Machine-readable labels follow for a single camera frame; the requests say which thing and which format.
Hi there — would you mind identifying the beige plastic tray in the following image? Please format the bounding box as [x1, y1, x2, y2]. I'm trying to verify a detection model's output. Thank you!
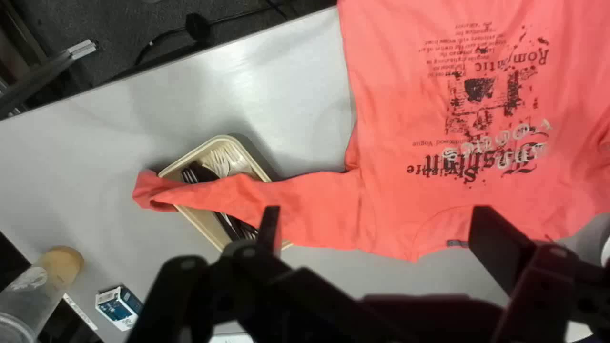
[156, 134, 295, 254]

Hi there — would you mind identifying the black plastic utensil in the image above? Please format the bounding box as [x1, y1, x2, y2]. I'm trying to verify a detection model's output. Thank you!
[179, 161, 261, 245]

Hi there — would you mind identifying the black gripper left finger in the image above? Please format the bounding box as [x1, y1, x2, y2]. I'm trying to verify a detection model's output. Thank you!
[126, 205, 383, 343]

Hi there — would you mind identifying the small blue white box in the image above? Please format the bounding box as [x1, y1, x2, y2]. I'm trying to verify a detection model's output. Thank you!
[93, 285, 145, 334]

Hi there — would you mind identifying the grey metal rail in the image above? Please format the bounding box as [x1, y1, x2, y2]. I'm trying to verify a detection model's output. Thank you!
[0, 39, 99, 123]

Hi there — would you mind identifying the clear plastic cup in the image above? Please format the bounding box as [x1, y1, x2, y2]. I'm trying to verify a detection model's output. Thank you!
[0, 247, 86, 343]

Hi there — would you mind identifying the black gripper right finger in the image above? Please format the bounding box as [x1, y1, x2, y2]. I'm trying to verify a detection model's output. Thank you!
[469, 205, 610, 343]

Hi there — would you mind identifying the peach printed sweatshirt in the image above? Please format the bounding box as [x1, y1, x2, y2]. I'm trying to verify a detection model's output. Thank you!
[131, 0, 610, 266]

